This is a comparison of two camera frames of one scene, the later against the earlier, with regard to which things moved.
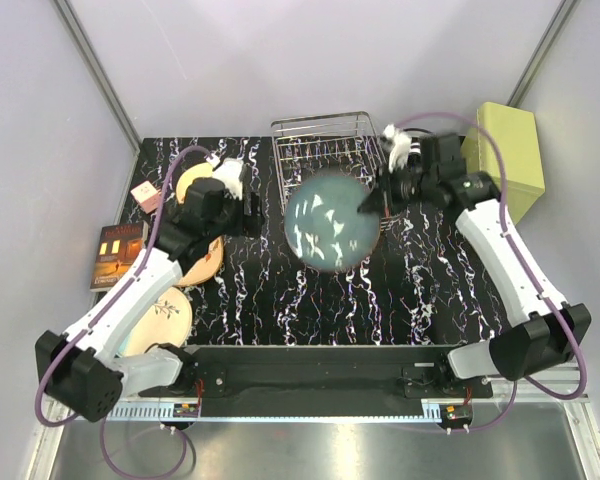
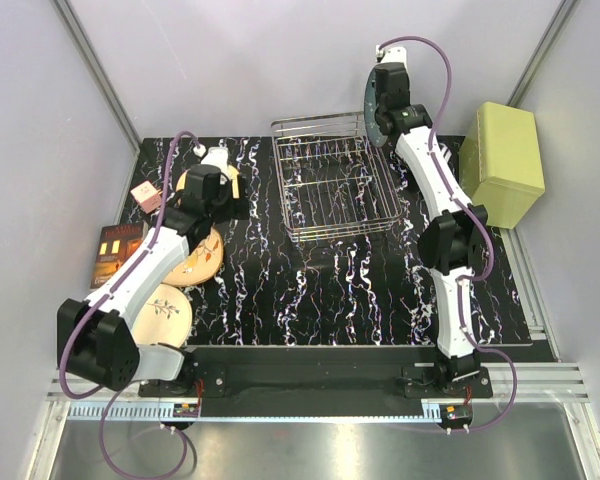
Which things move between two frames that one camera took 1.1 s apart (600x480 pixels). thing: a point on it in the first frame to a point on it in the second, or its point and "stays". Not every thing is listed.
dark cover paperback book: x=119 y=246 stays
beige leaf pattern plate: x=207 y=266 stays
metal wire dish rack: x=340 y=144 stays
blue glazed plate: x=324 y=226 to x=370 y=105
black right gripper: x=374 y=202 to x=405 y=83
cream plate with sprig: x=168 y=320 stays
